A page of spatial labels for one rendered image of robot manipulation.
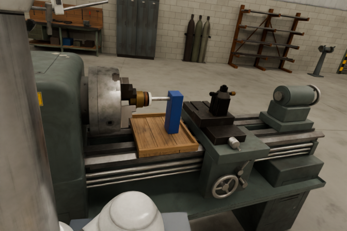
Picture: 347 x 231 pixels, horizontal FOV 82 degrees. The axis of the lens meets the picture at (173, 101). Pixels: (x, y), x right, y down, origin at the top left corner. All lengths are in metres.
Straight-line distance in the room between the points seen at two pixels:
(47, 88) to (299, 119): 1.45
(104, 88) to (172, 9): 6.77
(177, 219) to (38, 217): 0.62
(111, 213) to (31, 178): 0.23
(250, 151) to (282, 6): 8.14
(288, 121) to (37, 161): 1.42
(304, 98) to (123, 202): 1.29
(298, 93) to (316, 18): 8.46
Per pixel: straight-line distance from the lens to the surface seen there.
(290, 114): 1.51
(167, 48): 7.58
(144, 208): 0.52
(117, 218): 0.50
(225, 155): 0.98
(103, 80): 0.86
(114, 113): 0.85
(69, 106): 0.73
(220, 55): 8.11
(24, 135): 0.31
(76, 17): 7.71
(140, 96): 0.97
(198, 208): 1.24
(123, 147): 1.03
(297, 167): 1.57
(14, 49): 0.28
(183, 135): 1.11
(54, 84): 0.71
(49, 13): 0.91
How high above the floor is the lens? 1.48
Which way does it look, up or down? 23 degrees down
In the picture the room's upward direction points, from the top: 7 degrees clockwise
